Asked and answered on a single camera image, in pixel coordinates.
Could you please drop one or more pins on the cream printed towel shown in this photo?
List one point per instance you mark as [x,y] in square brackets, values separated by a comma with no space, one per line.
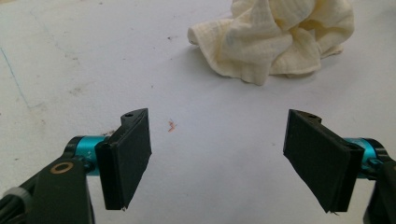
[258,40]

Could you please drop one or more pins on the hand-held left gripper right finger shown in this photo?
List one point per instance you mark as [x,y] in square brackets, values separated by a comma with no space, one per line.
[317,161]

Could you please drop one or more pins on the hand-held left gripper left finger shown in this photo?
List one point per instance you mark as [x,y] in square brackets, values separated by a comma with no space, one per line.
[124,161]

